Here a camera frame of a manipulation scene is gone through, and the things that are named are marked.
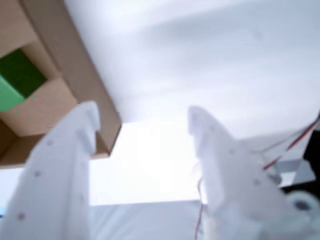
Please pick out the brown cardboard box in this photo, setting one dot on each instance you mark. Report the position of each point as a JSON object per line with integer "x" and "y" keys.
{"x": 75, "y": 62}

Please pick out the green cube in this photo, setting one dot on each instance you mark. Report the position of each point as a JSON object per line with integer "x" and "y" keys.
{"x": 17, "y": 75}

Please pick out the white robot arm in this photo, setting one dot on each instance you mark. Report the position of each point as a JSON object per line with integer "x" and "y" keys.
{"x": 293, "y": 172}

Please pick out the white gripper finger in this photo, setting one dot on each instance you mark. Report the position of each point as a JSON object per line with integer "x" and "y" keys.
{"x": 55, "y": 180}
{"x": 237, "y": 190}

